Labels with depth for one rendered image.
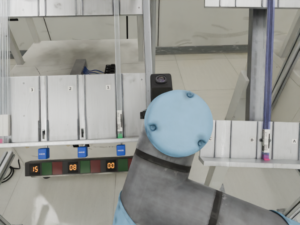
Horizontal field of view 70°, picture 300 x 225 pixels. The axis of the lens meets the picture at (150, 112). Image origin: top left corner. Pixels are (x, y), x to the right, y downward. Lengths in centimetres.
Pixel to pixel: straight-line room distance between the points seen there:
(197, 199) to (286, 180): 138
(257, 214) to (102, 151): 99
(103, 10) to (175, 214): 61
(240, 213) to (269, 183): 130
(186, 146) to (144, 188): 7
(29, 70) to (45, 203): 74
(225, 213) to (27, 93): 61
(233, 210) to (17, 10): 75
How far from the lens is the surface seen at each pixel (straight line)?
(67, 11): 75
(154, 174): 25
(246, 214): 26
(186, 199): 25
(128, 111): 63
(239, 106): 75
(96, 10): 73
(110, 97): 64
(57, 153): 125
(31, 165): 72
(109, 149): 117
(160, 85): 45
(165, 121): 22
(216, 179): 107
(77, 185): 143
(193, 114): 23
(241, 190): 145
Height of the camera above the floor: 119
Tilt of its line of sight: 42 degrees down
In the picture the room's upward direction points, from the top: straight up
